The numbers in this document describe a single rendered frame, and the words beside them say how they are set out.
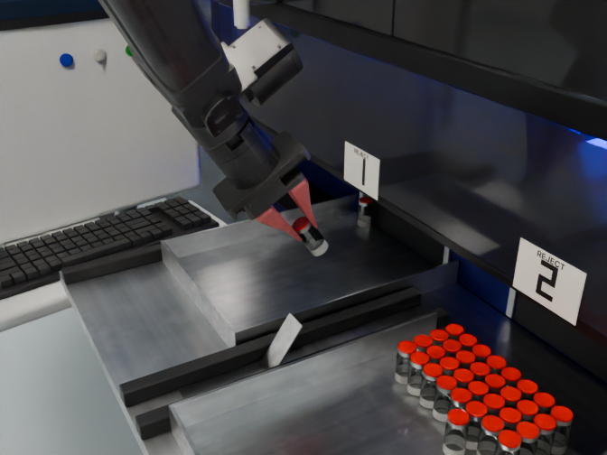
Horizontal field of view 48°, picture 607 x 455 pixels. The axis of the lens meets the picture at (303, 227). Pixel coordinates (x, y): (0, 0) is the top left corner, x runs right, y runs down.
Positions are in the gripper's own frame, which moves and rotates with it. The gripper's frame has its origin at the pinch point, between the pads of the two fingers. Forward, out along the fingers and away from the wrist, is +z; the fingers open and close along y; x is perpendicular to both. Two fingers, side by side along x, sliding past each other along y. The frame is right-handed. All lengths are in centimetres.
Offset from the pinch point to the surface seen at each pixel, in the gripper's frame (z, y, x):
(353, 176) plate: 11.0, 10.5, 19.6
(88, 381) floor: 68, -80, 118
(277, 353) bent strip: 9.3, -11.4, -2.6
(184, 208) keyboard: 15, -14, 56
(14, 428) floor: 56, -98, 105
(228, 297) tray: 9.8, -13.6, 13.8
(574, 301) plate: 14.6, 15.8, -19.2
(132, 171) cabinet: 5, -18, 64
